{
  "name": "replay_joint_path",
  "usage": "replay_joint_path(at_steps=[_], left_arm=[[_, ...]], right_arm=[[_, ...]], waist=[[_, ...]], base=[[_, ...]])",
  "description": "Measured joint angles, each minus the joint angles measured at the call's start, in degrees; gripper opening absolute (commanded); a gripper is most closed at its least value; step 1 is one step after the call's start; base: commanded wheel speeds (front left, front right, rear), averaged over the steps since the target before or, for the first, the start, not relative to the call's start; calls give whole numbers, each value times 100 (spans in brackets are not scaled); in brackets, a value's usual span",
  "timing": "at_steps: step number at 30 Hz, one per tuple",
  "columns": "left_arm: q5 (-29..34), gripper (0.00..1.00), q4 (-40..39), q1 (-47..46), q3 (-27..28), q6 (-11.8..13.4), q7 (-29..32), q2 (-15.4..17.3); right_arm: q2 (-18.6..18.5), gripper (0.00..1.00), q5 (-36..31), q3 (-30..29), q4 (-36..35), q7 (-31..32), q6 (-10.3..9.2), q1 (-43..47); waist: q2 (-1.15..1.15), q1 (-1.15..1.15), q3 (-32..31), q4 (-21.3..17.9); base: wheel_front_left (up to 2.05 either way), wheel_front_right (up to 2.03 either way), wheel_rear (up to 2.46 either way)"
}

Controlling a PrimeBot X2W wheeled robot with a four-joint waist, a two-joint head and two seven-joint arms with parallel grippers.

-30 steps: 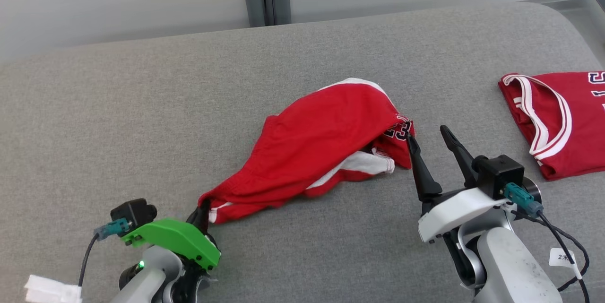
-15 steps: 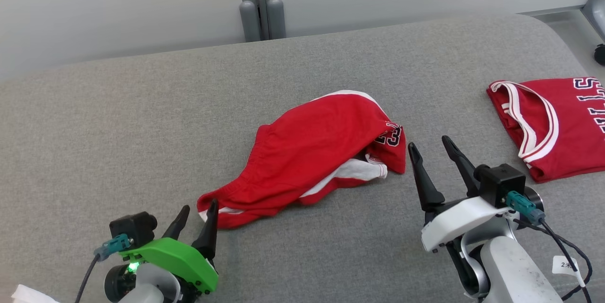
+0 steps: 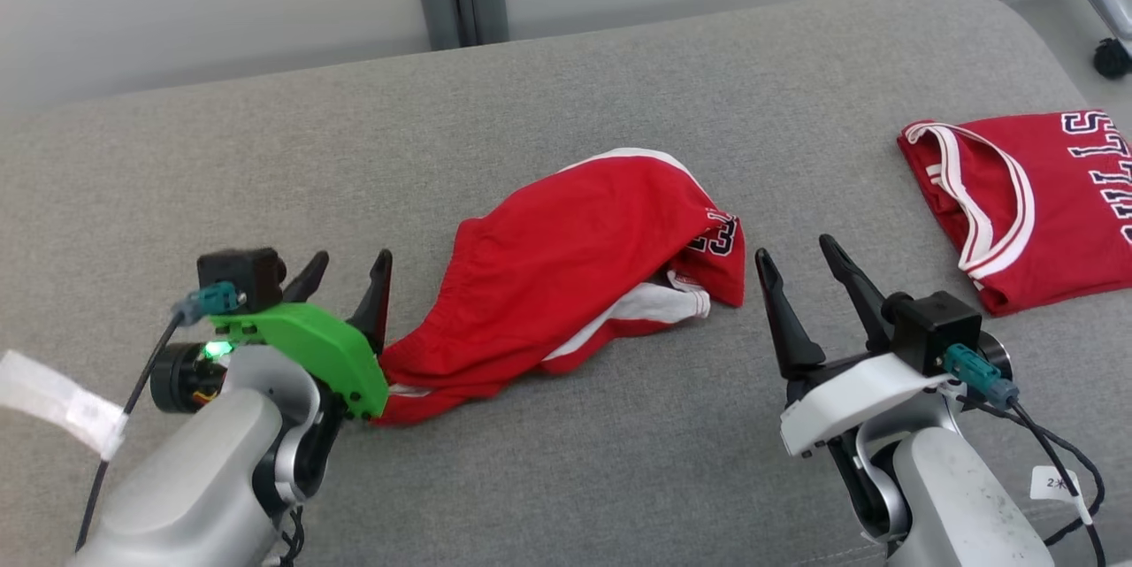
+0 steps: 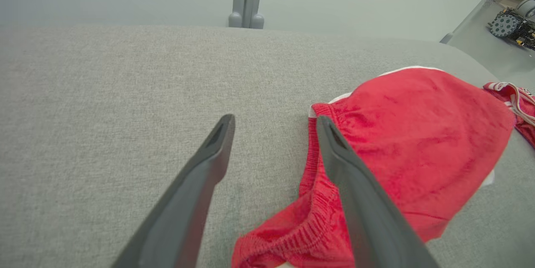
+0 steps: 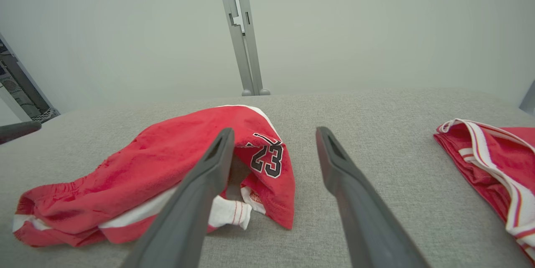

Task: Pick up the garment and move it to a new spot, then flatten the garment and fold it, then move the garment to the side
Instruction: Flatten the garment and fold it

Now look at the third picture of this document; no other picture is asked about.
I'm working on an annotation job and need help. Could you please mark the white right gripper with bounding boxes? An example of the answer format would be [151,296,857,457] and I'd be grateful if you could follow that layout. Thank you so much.
[754,234,952,459]

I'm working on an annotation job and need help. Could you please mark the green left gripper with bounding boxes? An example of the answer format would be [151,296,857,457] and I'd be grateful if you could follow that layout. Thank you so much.
[210,249,394,419]

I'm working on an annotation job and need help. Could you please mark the red basketball shorts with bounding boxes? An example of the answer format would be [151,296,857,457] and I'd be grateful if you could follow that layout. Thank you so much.
[371,147,746,426]

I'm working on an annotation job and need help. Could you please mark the red basketball jersey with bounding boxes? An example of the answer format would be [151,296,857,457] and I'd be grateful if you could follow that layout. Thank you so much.
[898,110,1132,317]

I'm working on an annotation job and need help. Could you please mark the small white paper tag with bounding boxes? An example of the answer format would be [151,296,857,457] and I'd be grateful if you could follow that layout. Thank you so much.
[1029,465,1094,525]

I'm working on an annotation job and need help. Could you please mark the white tape label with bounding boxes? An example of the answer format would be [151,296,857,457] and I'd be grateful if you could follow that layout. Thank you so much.
[0,349,127,462]

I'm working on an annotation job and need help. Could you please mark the black caster wheel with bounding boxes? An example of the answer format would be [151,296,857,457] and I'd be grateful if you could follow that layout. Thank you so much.
[1093,36,1132,80]

